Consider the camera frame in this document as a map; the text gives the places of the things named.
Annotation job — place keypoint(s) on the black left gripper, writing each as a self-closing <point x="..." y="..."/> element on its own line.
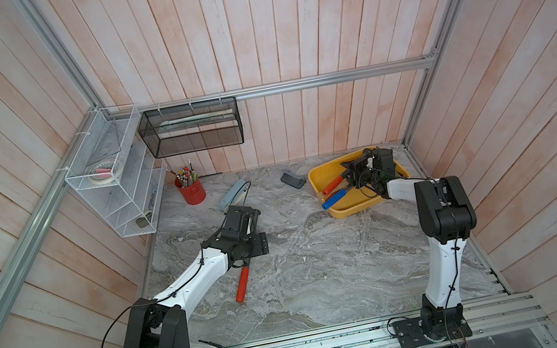
<point x="260" y="244"/>

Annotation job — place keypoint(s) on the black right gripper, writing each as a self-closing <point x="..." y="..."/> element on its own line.
<point x="357" y="164"/>

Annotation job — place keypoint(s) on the speckled hoe red grip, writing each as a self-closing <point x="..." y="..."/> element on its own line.
<point x="334" y="184"/>
<point x="243" y="283"/>

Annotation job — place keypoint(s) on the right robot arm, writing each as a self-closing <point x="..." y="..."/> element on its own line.
<point x="446" y="217"/>

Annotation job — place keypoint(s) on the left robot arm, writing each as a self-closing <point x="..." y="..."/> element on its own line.
<point x="162" y="321"/>

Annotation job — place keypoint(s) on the yellow plastic storage box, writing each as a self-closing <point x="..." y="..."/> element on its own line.
<point x="322" y="175"/>

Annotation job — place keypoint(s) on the light blue stapler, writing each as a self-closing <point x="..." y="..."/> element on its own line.
<point x="236" y="196"/>

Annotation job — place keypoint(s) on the red metal pencil cup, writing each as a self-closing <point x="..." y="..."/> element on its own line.
<point x="193" y="194"/>

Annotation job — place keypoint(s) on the tape roll on shelf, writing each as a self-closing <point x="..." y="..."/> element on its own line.
<point x="105" y="172"/>

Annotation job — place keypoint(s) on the black wire mesh basket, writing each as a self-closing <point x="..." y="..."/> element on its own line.
<point x="193" y="127"/>

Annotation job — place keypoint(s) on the white wire mesh shelf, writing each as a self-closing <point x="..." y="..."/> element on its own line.
<point x="131" y="204"/>

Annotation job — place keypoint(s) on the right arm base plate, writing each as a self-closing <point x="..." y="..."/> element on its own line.
<point x="427" y="330"/>

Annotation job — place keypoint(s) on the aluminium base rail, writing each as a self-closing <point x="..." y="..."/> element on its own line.
<point x="483" y="318"/>

